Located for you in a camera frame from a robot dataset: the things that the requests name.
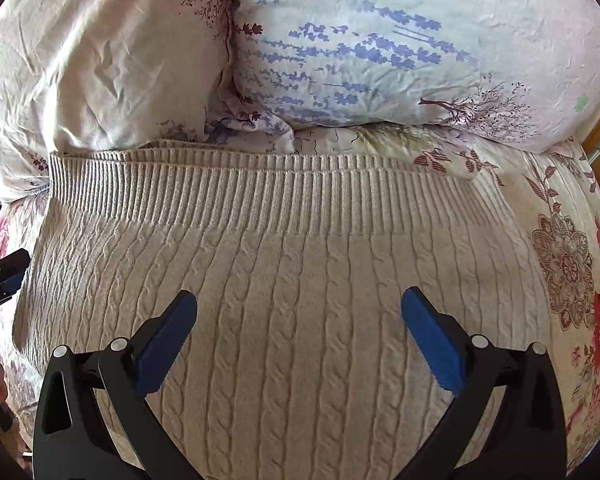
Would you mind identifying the cream cable-knit sweater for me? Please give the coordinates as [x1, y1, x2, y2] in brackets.
[11, 139, 557, 480]

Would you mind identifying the white pillow blue lavender print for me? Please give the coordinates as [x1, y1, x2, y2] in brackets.
[229, 0, 600, 155]

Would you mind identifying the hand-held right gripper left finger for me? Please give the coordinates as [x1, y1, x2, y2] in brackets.
[31, 289, 199, 480]

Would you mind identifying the floral bed sheet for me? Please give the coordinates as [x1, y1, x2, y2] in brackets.
[0, 124, 600, 472]

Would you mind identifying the white pillow dark twig print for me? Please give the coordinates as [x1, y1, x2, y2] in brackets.
[0, 0, 237, 202]

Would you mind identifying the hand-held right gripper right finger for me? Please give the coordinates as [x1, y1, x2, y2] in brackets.
[400, 286, 568, 480]

